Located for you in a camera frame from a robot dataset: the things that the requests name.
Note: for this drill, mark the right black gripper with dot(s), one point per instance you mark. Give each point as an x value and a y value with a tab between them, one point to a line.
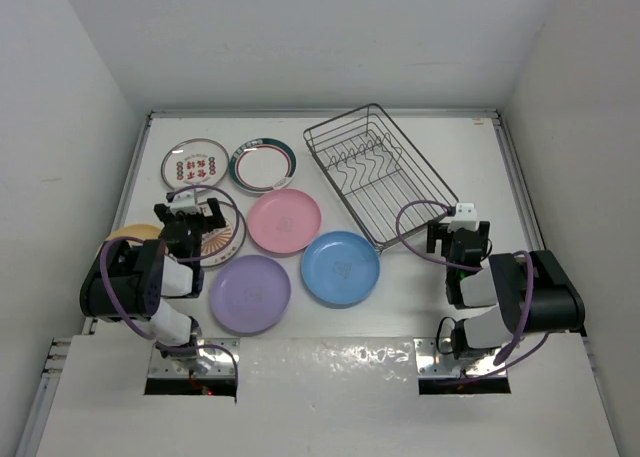
436	231

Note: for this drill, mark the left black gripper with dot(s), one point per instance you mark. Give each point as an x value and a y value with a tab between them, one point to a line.
162	209

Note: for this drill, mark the white plate red characters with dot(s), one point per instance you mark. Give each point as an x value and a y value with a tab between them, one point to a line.
194	162

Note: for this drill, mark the white plate green rim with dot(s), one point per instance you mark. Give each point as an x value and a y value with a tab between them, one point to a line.
262	165

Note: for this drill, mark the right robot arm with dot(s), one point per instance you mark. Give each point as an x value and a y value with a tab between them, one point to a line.
523	293

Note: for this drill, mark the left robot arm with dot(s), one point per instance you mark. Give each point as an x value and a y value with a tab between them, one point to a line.
131	280

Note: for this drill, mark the white plate orange sunburst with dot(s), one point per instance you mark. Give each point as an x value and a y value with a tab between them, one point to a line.
225	243

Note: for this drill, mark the yellow plastic plate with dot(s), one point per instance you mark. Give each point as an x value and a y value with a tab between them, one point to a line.
137	231

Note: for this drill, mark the pink plastic plate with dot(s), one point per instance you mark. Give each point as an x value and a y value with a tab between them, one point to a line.
284	221

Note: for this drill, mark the purple plastic plate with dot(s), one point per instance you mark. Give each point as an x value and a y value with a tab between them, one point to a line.
250	294

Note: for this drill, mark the blue plastic plate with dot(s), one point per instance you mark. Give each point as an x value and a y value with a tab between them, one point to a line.
340	268

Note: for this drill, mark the white front cover board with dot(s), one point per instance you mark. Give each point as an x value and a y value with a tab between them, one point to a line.
324	397

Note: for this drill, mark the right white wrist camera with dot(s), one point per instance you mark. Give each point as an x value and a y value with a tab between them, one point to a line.
464	216

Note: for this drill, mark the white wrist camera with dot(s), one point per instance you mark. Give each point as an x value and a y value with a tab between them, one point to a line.
464	216
184	203

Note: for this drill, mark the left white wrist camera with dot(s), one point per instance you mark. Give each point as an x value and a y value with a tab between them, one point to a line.
184	203

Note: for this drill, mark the metal wire dish rack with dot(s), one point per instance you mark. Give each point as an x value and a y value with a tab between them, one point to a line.
385	182

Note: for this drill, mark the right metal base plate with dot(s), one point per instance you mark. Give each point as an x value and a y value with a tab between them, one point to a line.
435	361

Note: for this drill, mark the metal base plate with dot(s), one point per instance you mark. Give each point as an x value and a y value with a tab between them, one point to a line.
435	361
220	352

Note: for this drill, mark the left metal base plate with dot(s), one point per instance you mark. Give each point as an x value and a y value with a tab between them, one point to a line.
220	352

